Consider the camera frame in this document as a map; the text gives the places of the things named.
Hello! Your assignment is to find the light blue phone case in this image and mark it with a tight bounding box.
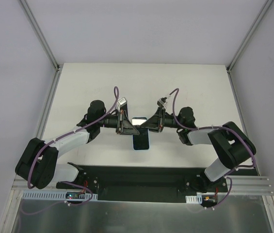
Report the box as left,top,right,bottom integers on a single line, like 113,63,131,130
131,116,150,152

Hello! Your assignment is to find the right slotted cable duct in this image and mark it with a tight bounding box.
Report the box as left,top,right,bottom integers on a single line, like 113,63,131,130
185,194,203,204

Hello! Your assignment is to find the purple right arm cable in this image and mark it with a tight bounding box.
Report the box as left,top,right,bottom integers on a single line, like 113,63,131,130
157,88,258,212

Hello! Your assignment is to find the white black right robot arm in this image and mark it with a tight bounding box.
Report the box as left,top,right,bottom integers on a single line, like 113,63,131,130
129,107,256,192

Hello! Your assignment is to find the black phone blue edge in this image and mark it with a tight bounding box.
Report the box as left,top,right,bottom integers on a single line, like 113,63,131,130
119,100,128,115

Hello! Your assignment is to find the slotted cable duct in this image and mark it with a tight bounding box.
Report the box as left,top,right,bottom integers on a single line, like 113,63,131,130
22,191,98,201
185,194,203,204

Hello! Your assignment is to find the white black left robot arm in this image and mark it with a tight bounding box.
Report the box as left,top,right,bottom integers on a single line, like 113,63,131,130
15,98,127,189

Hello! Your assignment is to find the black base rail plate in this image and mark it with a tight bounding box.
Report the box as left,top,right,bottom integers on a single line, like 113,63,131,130
54,163,261,202

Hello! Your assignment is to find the aluminium frame rail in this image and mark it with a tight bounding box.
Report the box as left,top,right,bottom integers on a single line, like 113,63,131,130
11,175,274,196

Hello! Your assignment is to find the left slotted cable duct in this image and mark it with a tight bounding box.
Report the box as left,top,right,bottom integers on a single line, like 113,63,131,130
22,191,98,201

